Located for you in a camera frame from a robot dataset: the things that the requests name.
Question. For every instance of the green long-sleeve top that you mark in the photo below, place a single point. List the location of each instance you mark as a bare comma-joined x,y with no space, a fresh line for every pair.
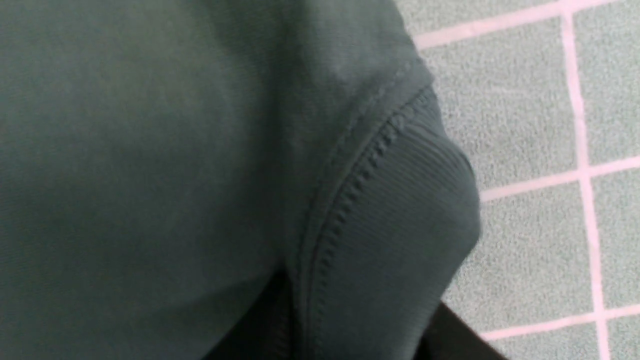
162,160

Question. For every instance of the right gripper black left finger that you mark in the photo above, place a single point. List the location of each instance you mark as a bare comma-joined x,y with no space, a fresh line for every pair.
266,331

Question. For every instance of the green checked tablecloth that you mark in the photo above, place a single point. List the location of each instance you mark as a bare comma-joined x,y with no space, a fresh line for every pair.
543,95

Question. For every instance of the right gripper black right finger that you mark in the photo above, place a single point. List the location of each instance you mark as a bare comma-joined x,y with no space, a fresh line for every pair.
449,338

